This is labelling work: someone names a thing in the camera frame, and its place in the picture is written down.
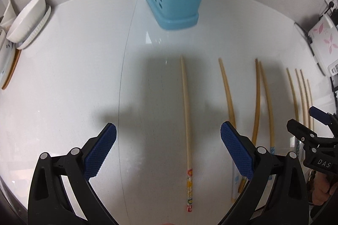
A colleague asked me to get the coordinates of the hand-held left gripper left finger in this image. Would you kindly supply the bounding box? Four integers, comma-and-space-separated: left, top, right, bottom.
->
28, 123, 118, 225

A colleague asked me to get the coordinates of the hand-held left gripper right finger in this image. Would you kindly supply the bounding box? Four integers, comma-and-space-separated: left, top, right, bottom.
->
219, 121, 309, 225

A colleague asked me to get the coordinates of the white ceramic container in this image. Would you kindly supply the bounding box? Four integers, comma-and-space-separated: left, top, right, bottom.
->
0, 0, 17, 28

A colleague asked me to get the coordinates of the large white bowl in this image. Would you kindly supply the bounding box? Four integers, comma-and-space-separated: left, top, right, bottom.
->
6, 0, 46, 43

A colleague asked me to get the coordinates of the person's right hand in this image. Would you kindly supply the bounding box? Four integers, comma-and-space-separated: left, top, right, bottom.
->
312, 171, 335, 206

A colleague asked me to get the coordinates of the wooden board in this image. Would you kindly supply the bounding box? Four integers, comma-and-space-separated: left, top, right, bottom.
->
1, 48, 22, 90

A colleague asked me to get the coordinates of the white ribbed dish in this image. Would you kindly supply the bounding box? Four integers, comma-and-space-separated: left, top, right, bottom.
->
14, 4, 52, 49

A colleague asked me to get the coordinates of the bamboo chopstick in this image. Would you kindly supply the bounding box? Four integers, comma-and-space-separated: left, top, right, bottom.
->
295, 69, 308, 127
300, 70, 312, 128
286, 68, 302, 161
218, 58, 242, 203
307, 79, 315, 130
259, 62, 275, 155

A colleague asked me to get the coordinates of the light chopstick with floral end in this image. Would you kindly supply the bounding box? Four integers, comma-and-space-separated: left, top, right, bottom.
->
180, 56, 194, 213

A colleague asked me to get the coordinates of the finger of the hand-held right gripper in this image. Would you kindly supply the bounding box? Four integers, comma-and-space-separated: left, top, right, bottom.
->
309, 106, 338, 137
287, 119, 320, 147

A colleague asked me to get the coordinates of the black power cable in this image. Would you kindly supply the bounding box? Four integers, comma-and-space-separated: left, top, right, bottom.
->
327, 0, 338, 16

